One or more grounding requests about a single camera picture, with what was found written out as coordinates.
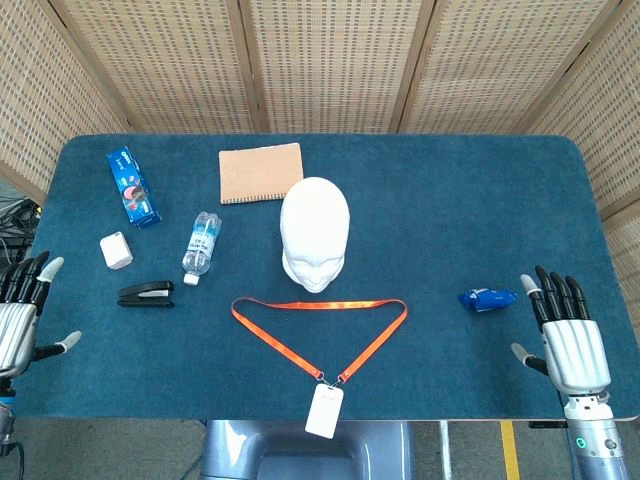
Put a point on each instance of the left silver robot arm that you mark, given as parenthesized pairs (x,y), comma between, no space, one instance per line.
(4,420)

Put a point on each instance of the woven bamboo folding screen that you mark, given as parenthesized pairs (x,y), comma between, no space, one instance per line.
(340,60)

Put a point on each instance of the white pink tissue pack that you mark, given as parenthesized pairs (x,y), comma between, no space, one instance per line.
(116,251)

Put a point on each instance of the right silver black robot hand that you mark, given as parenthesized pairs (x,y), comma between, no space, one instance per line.
(575,350)

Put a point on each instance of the brown spiral notebook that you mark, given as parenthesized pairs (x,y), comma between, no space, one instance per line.
(260,172)

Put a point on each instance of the black stapler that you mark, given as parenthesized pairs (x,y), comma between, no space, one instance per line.
(147,295)

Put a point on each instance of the white table leg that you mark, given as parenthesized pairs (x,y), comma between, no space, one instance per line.
(445,450)

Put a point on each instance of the grey blue robot torso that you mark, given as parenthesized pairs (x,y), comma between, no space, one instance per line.
(230,450)

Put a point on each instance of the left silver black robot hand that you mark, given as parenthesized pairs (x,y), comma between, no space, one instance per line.
(17,320)

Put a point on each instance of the blue cookie box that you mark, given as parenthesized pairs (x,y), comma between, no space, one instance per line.
(132,185)

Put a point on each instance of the blue snack wrapper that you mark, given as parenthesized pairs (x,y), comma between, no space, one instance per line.
(485,299)

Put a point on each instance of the clear plastic water bottle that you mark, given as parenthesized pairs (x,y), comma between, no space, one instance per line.
(201,245)

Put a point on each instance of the dark blue table mat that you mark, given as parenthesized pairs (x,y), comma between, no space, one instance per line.
(440,225)

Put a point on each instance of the white styrofoam mannequin head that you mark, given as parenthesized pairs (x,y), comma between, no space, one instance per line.
(314,225)

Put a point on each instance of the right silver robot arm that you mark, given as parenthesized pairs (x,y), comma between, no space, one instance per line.
(597,440)

